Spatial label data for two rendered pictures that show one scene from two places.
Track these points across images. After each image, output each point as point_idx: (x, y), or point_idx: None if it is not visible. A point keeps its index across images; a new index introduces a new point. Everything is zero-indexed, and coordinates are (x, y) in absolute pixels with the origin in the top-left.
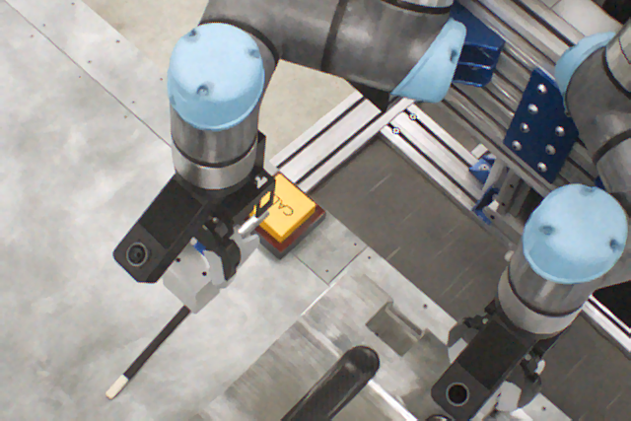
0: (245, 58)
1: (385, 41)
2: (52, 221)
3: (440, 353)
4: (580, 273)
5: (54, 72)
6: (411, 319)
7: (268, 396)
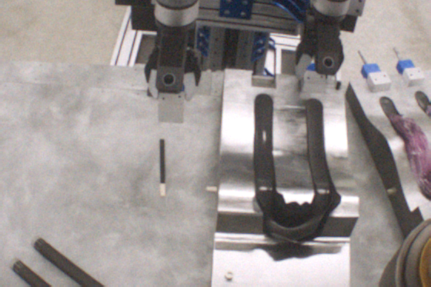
0: None
1: None
2: (74, 145)
3: (288, 78)
4: None
5: (25, 91)
6: None
7: (240, 137)
